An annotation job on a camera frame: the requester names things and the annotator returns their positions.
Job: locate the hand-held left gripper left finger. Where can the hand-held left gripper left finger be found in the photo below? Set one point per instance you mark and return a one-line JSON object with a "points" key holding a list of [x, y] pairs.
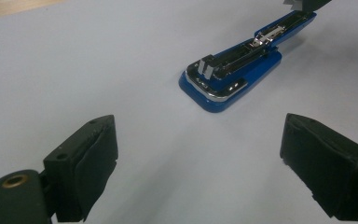
{"points": [[84, 161]]}

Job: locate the blue stapler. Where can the blue stapler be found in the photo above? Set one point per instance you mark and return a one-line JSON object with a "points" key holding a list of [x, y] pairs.
{"points": [[254, 72]]}

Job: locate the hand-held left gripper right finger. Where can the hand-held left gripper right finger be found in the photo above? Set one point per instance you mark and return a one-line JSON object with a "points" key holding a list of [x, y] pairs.
{"points": [[329, 168]]}

